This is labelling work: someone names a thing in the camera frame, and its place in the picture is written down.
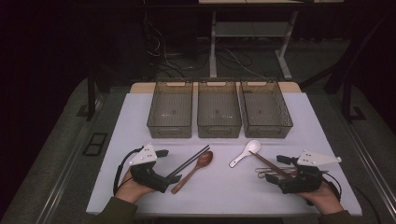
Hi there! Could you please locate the black metal stand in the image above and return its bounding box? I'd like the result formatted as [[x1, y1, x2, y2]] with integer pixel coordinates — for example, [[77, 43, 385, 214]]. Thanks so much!
[[76, 62, 106, 122], [300, 15, 396, 124]]

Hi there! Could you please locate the transparent grey storage bin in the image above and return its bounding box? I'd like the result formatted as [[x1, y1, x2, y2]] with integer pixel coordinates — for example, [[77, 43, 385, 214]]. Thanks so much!
[[147, 79, 194, 139], [239, 78, 294, 139], [197, 78, 243, 139]]

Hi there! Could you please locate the brown wooden chopstick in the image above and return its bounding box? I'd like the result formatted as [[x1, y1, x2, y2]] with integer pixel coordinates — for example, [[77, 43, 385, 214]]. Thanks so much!
[[249, 151, 295, 178], [247, 150, 293, 179]]

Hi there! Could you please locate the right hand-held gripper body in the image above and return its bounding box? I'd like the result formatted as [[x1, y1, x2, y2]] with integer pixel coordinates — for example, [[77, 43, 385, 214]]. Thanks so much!
[[278, 149, 343, 194]]

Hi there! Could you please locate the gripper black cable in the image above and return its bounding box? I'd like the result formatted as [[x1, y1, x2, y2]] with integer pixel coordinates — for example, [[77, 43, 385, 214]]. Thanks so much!
[[112, 146, 144, 195], [321, 172, 343, 202]]

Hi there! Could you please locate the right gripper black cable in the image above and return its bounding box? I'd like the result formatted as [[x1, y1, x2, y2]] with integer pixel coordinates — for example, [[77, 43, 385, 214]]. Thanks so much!
[[321, 172, 343, 202]]

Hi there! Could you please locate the tangle of floor cables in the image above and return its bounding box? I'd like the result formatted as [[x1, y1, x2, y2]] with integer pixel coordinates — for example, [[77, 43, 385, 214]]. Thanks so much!
[[144, 12, 260, 78]]

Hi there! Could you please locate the white metal frame desk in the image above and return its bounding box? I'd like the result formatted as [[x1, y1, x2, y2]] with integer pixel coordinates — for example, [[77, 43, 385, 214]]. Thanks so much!
[[199, 0, 344, 81]]

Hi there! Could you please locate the person's left hand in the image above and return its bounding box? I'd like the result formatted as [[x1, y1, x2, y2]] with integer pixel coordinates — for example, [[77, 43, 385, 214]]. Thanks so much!
[[116, 170, 156, 204]]

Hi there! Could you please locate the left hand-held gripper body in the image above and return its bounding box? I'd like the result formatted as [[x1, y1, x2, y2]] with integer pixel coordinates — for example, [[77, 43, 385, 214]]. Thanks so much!
[[129, 143, 171, 194]]

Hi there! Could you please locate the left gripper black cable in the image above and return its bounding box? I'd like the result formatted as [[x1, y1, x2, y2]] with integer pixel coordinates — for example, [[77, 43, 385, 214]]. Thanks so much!
[[112, 146, 144, 195]]

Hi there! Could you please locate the white ceramic spoon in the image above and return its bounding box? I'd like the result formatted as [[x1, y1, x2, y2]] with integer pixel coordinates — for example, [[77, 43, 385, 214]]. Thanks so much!
[[229, 139, 262, 169]]

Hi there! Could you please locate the brown wooden spoon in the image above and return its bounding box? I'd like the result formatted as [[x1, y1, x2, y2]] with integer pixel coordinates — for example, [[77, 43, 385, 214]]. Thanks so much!
[[170, 150, 215, 195]]

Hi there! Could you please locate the metal floor rail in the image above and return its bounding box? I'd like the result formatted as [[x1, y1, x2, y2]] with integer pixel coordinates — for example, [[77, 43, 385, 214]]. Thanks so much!
[[340, 119, 396, 216], [34, 102, 106, 224]]

